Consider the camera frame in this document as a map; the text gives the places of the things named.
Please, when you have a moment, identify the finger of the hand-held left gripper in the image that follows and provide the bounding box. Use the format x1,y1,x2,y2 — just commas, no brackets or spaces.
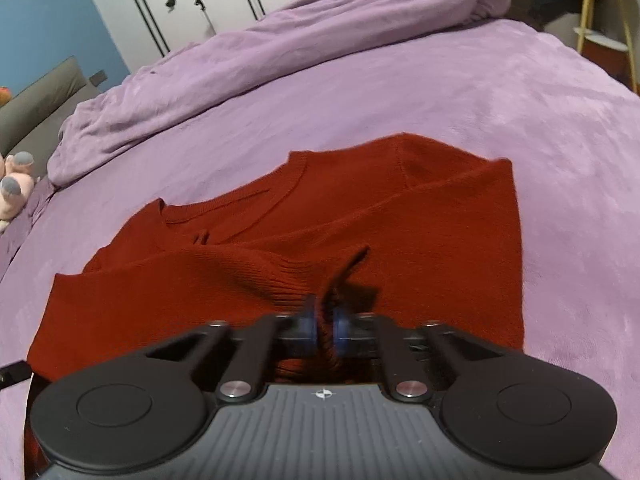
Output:
0,360,31,391

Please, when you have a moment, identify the red knit sweater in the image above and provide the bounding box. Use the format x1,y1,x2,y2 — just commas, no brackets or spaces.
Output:
22,132,526,480

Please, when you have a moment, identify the yellow side table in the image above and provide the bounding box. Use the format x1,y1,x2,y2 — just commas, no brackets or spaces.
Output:
560,0,639,95

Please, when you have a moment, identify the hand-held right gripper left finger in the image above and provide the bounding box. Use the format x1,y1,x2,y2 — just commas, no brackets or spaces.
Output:
145,294,319,404

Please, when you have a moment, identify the purple duvet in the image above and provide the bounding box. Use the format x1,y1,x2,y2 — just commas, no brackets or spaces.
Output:
47,0,512,187

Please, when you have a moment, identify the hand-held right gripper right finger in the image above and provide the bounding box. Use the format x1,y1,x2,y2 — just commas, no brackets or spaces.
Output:
331,305,497,404

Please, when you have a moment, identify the pink plush toy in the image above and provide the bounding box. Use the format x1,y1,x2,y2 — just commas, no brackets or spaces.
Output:
0,150,37,234

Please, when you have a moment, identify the brown round stool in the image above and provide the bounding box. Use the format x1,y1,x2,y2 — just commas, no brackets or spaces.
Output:
582,41,629,82

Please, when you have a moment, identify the purple bed sheet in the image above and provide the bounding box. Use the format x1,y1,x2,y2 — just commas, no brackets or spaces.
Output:
0,17,640,480

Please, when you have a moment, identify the grey padded headboard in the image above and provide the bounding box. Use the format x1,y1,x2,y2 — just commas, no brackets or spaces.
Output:
0,56,99,160

